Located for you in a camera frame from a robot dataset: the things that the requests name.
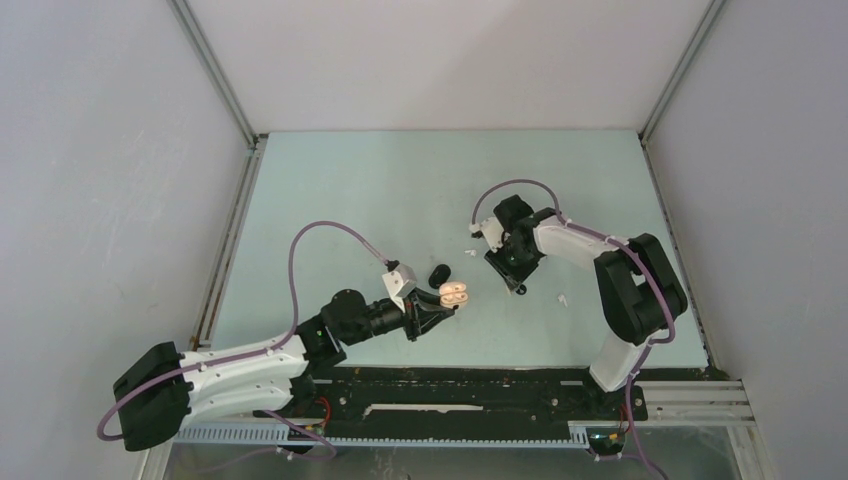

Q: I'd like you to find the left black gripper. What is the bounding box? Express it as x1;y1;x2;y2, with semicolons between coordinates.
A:
342;287;453;346

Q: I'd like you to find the beige earbud case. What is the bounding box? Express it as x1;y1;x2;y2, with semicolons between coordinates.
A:
438;281;469;309

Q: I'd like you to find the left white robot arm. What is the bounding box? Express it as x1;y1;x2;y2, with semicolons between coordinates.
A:
113;282;469;452

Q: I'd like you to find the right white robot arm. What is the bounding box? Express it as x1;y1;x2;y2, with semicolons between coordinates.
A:
469;195;688;418

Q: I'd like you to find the black earbud case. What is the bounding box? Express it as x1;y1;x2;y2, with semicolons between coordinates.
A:
427;263;452;290

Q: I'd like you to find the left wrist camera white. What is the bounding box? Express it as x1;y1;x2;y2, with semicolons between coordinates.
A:
382;261;417;313

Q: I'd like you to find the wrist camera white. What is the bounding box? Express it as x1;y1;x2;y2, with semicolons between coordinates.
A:
469;217;505;252
382;261;417;313

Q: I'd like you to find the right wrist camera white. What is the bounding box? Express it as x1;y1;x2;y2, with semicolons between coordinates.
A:
469;217;505;252

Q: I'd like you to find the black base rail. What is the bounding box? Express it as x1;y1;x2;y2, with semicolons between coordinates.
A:
277;367;648;443

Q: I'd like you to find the grey cable duct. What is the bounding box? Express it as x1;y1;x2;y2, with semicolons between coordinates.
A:
173;423;591;450

